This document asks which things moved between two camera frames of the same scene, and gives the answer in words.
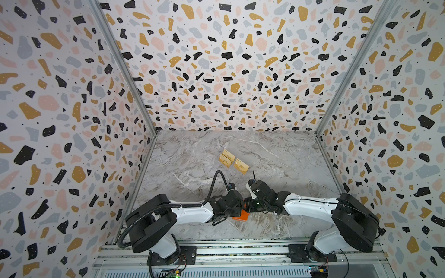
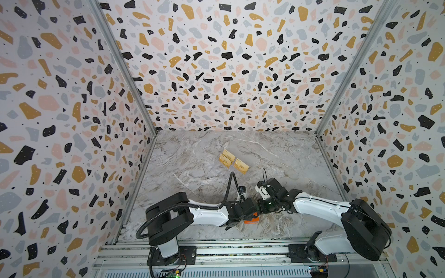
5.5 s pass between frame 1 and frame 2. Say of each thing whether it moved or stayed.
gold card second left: stayed
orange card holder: moved
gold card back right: stayed
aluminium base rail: stayed
